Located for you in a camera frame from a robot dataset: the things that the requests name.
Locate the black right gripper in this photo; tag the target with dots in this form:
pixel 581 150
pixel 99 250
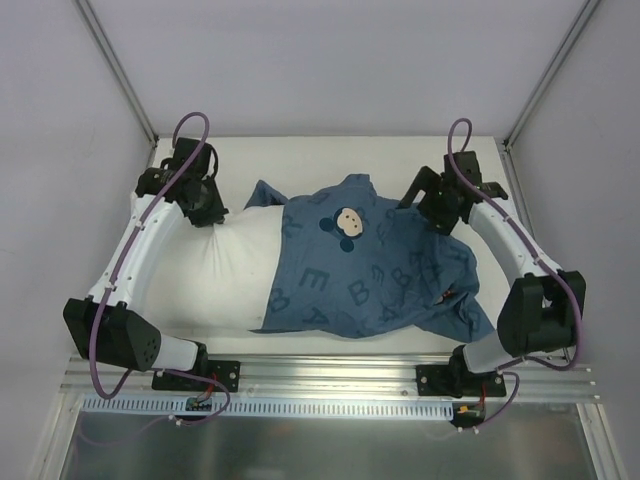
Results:
pixel 435 201

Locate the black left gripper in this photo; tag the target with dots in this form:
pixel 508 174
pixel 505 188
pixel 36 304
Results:
pixel 209 211

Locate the white pillow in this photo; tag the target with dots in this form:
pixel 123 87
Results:
pixel 218 276

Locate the blue patterned pillowcase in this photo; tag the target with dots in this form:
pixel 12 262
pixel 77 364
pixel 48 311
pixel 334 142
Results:
pixel 354 265

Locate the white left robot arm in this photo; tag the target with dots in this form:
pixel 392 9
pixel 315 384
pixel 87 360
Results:
pixel 108 326

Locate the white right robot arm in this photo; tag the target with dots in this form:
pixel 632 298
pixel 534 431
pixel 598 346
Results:
pixel 543 309

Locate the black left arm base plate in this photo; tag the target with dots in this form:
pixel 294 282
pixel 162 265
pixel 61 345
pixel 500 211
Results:
pixel 213 373

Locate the aluminium mounting rail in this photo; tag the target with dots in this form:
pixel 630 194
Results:
pixel 390 377

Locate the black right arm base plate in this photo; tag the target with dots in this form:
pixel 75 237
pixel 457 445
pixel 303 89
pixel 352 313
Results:
pixel 440 380

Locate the white slotted cable duct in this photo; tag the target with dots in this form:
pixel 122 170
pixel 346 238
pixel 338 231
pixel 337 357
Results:
pixel 272 407

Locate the left aluminium frame post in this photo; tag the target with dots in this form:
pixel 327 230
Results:
pixel 100 37

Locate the aluminium frame post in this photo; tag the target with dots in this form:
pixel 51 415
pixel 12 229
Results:
pixel 100 37
pixel 560 56

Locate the right aluminium frame post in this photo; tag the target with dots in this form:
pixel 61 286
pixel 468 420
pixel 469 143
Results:
pixel 560 56

